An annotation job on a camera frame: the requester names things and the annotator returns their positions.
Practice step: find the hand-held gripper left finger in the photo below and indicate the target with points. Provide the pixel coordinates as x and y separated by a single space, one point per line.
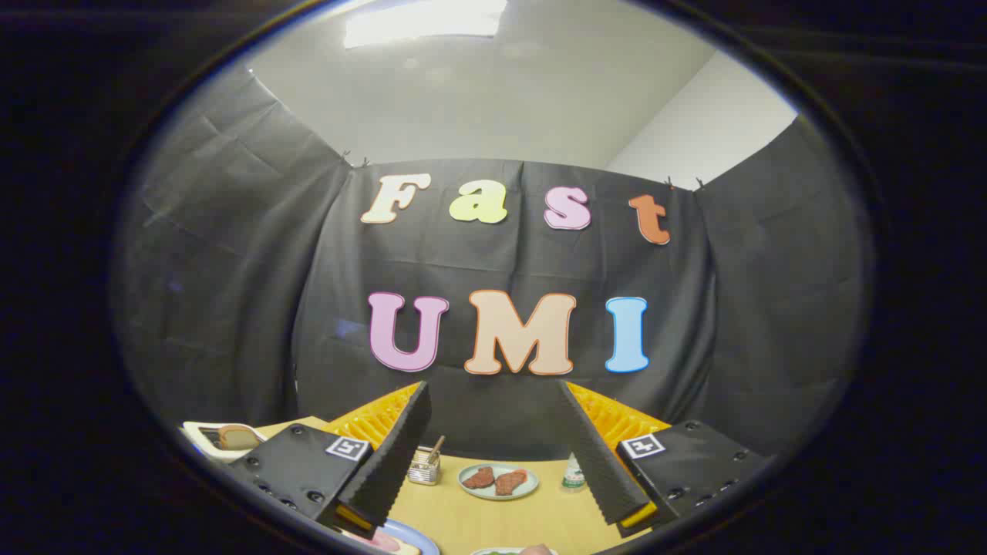
393 455

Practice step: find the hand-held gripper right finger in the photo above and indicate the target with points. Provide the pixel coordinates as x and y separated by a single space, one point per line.
597 462

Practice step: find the toasted bread slice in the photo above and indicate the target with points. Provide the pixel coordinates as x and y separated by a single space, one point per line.
237 437

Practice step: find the clear plastic water bottle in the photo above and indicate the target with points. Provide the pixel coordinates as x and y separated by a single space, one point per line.
572 476

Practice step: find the long wooden stick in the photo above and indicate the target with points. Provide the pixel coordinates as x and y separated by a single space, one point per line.
437 447

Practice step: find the blue plate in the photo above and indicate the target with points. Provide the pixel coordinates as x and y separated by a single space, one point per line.
420 538

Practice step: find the pink ham slice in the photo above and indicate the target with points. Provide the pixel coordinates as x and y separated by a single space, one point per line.
382 542

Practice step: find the reddish brown meat piece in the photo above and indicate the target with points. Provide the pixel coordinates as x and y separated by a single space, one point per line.
510 482

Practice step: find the pale green plate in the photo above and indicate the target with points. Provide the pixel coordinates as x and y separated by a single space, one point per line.
493 494

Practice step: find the white oval plate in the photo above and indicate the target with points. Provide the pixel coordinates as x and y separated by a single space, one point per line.
482 552

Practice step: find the white toaster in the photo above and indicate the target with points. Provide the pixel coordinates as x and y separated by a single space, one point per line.
224 454

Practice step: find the black backdrop cloth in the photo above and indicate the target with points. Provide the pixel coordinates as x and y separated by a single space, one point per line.
493 262

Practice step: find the ceiling light panel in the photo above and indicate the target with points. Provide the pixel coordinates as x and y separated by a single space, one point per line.
424 19

